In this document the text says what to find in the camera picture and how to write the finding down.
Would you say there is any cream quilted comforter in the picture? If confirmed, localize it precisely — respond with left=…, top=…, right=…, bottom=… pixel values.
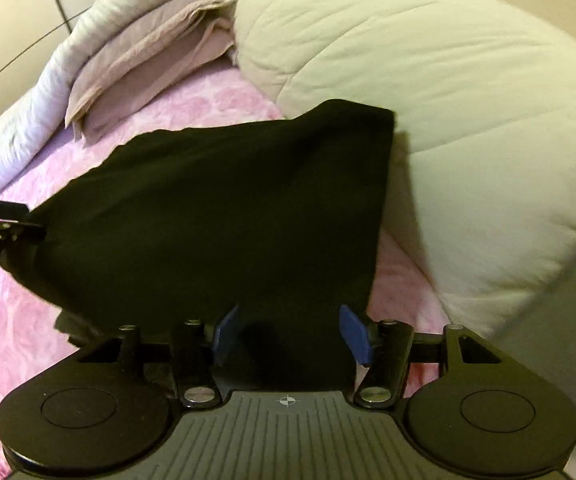
left=233, top=0, right=576, bottom=335

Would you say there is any mauve pillow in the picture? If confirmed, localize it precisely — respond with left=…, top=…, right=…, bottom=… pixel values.
left=64, top=0, right=236, bottom=144

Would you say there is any striped white duvet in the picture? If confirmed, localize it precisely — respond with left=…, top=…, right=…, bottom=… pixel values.
left=0, top=0, right=171, bottom=192

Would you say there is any pink rose bedspread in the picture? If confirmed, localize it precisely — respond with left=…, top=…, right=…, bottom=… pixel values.
left=0, top=61, right=448, bottom=479

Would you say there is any black zip jacket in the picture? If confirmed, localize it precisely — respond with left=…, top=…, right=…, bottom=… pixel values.
left=1, top=100, right=395, bottom=390

